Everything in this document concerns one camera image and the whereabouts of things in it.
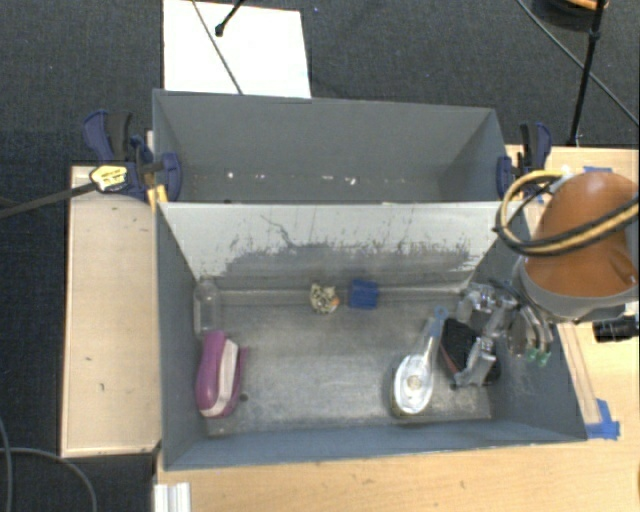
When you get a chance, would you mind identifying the small tan toy animal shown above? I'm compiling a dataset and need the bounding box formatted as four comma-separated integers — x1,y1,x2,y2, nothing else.
309,282,341,315

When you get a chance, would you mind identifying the purple and white brush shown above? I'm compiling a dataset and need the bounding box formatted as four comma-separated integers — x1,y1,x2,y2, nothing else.
195,329,250,419

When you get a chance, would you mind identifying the black cylinder on white bracket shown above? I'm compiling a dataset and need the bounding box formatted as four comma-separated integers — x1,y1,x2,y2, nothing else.
574,312,640,344

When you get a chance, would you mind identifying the grey metal bin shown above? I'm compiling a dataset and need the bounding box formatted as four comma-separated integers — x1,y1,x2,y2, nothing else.
151,88,590,472

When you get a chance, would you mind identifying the blue block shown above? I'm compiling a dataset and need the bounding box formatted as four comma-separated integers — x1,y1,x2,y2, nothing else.
347,278,380,310

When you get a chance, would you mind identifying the silver tool with blue handle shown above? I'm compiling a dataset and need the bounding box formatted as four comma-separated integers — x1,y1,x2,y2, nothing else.
391,306,450,417

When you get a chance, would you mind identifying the pale wood board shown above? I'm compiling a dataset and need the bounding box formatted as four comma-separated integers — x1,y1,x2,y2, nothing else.
59,164,164,459

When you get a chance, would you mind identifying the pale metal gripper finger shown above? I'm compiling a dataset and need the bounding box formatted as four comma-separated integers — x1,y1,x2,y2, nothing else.
455,281,497,324
451,337,498,390

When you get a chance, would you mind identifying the black and red flat object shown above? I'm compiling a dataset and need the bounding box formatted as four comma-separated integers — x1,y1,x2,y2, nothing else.
438,317,502,387

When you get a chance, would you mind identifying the clear glass bottle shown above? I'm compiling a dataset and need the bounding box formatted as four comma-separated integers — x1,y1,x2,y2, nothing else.
193,276,223,335

